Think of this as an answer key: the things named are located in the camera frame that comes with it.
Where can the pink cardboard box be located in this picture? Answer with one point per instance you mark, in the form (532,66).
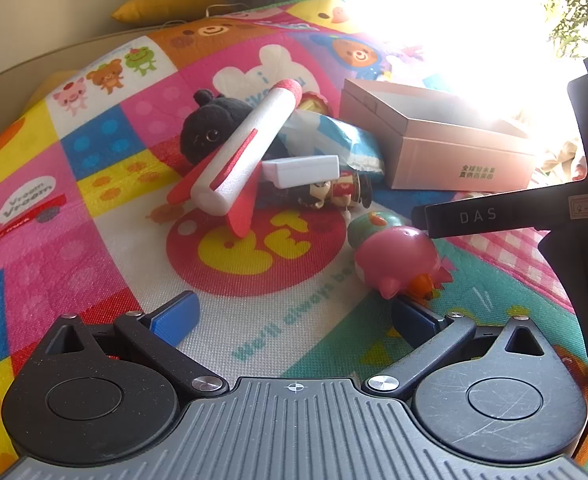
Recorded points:
(449,160)

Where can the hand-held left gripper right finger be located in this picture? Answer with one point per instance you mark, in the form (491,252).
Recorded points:
(416,322)

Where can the blue white tissue packet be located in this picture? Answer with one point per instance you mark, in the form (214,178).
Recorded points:
(344,140)

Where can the small red yellow toy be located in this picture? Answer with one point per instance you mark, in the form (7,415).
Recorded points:
(316,104)

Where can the white red foam rocket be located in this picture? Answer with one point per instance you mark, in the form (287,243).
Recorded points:
(244,145)

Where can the yellow pillow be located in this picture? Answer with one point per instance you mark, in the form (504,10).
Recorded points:
(163,6)
(53,85)

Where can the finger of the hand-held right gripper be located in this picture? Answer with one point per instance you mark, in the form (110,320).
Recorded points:
(474,217)

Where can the toy soldier figurine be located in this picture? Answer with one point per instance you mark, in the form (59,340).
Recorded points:
(334,190)

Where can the green egg toy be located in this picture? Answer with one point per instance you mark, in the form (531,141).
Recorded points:
(374,222)

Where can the pink pig toy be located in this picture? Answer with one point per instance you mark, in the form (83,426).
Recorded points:
(399,255)

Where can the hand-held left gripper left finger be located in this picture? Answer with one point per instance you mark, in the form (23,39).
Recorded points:
(173,319)

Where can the colourful cartoon play mat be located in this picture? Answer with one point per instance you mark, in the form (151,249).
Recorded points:
(98,260)

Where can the small white box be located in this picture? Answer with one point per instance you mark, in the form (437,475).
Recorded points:
(299,172)

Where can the black plush toy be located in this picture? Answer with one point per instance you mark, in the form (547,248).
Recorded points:
(213,125)

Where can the beige patterned cloth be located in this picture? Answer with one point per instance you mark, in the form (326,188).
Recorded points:
(561,162)

